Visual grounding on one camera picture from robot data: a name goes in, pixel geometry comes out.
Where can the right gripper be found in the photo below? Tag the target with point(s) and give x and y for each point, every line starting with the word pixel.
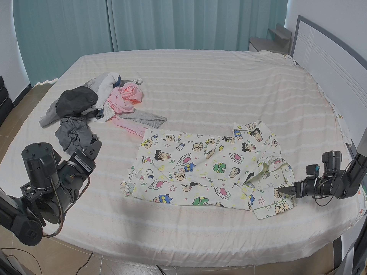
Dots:
pixel 305 189

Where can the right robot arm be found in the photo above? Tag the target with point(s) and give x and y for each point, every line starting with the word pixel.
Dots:
pixel 332 160

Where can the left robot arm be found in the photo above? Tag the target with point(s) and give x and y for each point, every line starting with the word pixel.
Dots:
pixel 38 165

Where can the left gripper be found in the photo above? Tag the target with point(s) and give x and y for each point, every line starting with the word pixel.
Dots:
pixel 83 165

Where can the grey bedside table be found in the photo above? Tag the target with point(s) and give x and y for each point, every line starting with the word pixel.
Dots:
pixel 266 44

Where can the pile of clothes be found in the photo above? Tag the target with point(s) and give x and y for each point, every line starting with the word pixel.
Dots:
pixel 76 100

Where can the white printed pyjama top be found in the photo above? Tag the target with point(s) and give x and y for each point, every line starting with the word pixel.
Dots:
pixel 200 167

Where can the black chest of drawers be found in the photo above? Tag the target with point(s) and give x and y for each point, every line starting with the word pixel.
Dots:
pixel 5 102

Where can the blue-green curtain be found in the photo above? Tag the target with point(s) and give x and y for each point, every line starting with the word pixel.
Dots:
pixel 172 16

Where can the bed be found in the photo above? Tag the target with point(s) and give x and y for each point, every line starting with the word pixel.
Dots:
pixel 200 82

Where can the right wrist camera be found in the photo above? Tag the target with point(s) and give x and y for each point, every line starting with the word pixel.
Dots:
pixel 311 170

